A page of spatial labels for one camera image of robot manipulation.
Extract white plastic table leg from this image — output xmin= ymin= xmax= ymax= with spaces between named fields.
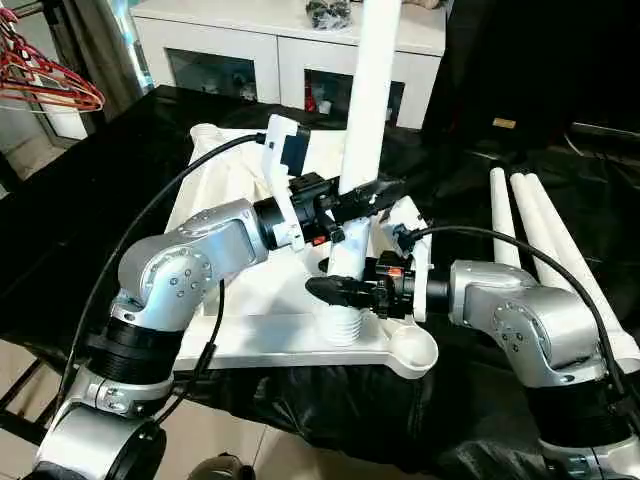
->
xmin=324 ymin=0 xmax=404 ymax=349
xmin=489 ymin=167 xmax=524 ymax=271
xmin=522 ymin=172 xmax=640 ymax=374
xmin=509 ymin=169 xmax=569 ymax=291

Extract white plastic table top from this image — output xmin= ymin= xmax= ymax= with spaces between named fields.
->
xmin=172 ymin=122 xmax=440 ymax=384

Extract large black box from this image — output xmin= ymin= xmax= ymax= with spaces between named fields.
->
xmin=424 ymin=0 xmax=576 ymax=151

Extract black tangled bundle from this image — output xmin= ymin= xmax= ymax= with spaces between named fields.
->
xmin=304 ymin=0 xmax=356 ymax=31

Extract white cabinet with glass doors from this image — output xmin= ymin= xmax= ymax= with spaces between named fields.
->
xmin=132 ymin=0 xmax=446 ymax=131

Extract black plastic mat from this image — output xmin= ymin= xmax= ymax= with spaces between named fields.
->
xmin=0 ymin=84 xmax=640 ymax=480

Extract small white box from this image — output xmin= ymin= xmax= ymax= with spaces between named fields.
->
xmin=49 ymin=107 xmax=91 ymax=141

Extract grey curtain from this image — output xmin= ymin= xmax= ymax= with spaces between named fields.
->
xmin=49 ymin=0 xmax=151 ymax=121

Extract red wire hangers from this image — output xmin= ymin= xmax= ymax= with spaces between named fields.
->
xmin=0 ymin=9 xmax=106 ymax=114

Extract black folding table frame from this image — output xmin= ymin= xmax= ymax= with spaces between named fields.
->
xmin=0 ymin=359 xmax=56 ymax=451

